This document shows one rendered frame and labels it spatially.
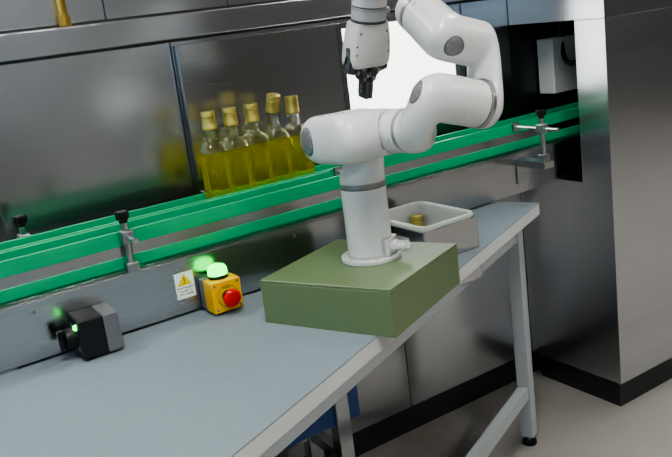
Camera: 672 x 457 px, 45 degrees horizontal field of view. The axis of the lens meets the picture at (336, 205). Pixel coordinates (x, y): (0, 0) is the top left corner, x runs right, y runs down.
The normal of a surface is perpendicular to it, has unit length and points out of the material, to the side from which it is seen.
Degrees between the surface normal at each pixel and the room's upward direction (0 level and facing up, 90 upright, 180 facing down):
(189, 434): 0
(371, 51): 109
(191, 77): 90
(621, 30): 90
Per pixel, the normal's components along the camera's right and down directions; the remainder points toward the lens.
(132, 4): 0.55, 0.13
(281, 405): -0.12, -0.97
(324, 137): -0.87, 0.08
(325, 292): -0.52, 0.26
